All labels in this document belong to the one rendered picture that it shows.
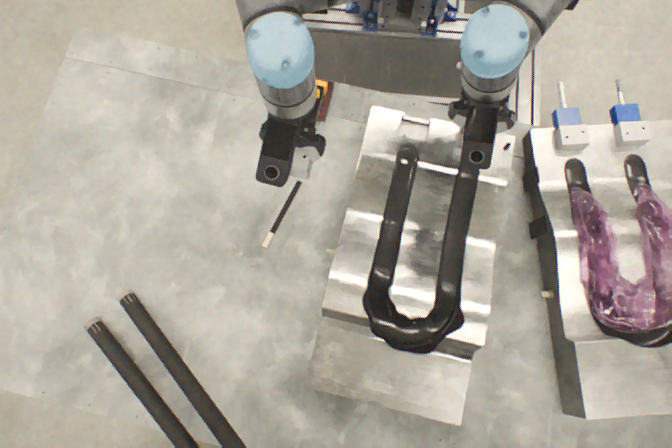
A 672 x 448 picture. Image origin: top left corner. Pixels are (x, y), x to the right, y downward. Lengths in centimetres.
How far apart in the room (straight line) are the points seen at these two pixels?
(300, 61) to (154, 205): 58
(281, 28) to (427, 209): 48
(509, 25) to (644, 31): 171
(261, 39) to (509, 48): 28
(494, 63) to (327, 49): 124
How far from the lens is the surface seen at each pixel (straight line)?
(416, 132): 117
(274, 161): 91
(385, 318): 108
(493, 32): 77
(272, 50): 74
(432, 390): 110
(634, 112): 128
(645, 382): 114
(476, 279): 107
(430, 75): 195
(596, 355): 112
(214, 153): 124
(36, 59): 242
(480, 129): 95
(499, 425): 119
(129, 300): 118
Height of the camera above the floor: 195
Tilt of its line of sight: 75 degrees down
